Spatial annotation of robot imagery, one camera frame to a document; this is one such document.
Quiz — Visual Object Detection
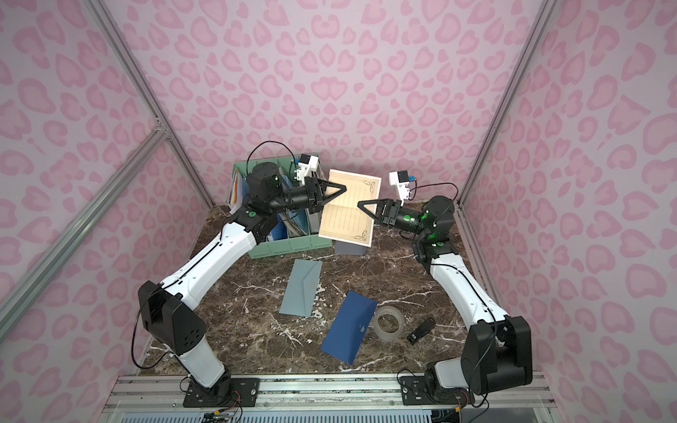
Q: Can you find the light teal envelope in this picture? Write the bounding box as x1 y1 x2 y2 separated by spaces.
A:
280 259 322 317

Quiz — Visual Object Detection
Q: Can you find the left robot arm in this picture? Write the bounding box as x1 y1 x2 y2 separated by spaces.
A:
139 162 347 391

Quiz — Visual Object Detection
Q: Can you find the dark blue envelope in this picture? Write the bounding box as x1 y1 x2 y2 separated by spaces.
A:
321 291 377 365

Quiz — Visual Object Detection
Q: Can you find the cream letter paper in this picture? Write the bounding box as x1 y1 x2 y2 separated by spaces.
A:
318 169 382 247

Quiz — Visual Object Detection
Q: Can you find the clear tape roll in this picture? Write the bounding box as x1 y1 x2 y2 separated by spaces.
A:
373 306 405 342

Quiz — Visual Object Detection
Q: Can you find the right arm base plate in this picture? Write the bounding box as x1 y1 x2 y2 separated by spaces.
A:
396 369 474 408

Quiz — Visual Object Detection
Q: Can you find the grey envelope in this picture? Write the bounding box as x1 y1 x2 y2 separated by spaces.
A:
334 241 368 257

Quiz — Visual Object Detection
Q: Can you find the small black clip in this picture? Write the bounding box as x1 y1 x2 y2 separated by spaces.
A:
407 317 437 345

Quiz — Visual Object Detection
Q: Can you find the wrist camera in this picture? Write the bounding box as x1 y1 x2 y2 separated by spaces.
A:
295 153 319 185
389 170 416 204

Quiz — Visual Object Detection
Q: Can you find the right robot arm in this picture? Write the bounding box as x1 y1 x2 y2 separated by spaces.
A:
358 196 533 399

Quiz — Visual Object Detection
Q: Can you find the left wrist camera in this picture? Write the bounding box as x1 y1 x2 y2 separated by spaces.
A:
295 153 319 185

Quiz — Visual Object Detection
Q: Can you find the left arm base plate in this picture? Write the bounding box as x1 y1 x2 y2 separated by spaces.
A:
183 375 261 409

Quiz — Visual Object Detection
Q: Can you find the green file organizer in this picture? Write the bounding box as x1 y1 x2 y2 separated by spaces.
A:
228 156 333 259

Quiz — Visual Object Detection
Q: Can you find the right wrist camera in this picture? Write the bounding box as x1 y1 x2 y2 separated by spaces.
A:
389 170 416 204

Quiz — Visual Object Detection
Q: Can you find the aluminium front rail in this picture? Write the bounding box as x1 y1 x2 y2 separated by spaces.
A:
103 372 555 413

